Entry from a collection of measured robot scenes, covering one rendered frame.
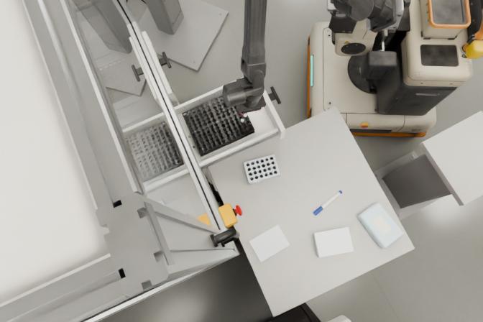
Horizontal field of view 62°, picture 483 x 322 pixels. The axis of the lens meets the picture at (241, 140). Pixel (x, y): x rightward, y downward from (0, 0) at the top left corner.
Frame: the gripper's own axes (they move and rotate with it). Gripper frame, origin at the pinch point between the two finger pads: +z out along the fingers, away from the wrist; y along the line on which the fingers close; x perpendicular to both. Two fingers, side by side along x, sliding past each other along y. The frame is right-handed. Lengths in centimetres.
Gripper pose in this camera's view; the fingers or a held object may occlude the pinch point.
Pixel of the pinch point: (244, 109)
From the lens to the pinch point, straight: 145.3
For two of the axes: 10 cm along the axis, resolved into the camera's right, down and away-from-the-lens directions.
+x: 2.9, 9.3, -2.1
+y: -9.4, 2.4, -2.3
